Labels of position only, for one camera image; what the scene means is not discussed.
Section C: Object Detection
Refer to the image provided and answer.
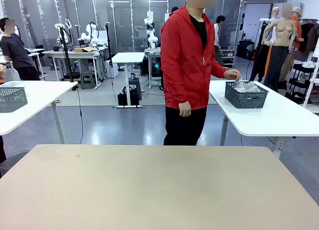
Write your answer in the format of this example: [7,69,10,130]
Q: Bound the person's left hand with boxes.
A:
[223,69,242,81]

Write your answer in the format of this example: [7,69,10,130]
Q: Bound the white standing desk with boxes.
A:
[111,52,146,109]

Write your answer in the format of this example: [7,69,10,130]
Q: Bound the mannequin orange clothes beige hat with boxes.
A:
[279,6,305,84]

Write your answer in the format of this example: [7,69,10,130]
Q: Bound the black tripod stand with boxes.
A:
[57,25,81,83]

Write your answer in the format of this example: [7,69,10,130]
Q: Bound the person in cream top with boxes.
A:
[213,15,226,66]

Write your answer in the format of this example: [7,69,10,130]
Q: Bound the beige mannequin dark trousers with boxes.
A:
[263,3,299,93]

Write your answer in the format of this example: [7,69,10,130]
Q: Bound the clothes rack dark garments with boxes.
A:
[298,18,319,54]

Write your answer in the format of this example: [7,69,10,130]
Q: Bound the person in dark T-shirt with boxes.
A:
[0,17,40,81]

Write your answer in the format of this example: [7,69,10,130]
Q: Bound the white mannequin black trousers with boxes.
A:
[249,7,280,83]

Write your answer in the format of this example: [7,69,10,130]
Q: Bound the computer tower with lights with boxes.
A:
[150,52,162,78]

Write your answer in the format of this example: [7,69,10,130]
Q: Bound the black pole stand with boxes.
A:
[104,22,113,66]

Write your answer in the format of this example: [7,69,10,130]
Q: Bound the person's right hand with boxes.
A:
[178,102,192,118]

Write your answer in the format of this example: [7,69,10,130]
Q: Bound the white frame stand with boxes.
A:
[302,47,319,114]

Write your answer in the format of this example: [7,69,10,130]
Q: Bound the low shelf rack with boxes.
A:
[220,48,237,68]

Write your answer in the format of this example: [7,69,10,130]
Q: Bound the white small desk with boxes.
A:
[24,47,49,81]

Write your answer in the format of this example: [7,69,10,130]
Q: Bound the white robot arm black cables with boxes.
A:
[55,15,73,45]

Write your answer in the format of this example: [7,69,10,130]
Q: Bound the grey lattice plastic basket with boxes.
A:
[0,87,28,113]
[224,80,269,109]

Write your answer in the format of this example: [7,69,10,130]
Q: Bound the person's right forearm red sleeve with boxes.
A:
[165,73,192,109]

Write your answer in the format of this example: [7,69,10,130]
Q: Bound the person's left forearm red sleeve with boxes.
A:
[210,62,228,79]

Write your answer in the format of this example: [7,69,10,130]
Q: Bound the person in red jacket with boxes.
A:
[160,0,229,146]

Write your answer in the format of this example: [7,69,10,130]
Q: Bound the black suitcases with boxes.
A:
[236,39,255,61]

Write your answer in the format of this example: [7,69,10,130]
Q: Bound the grey step stool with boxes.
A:
[79,70,97,90]

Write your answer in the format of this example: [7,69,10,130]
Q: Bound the open cardboard box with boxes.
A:
[74,46,97,53]

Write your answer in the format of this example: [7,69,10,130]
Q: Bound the black trolley cart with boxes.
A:
[286,60,315,104]

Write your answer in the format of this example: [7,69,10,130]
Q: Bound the white long desk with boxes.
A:
[41,49,102,89]

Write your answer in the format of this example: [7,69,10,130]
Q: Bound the black floor cable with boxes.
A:
[71,84,84,144]

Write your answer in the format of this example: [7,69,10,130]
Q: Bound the black bag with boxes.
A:
[117,86,140,107]

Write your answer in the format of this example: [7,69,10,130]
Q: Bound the white upright robot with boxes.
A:
[143,15,159,50]

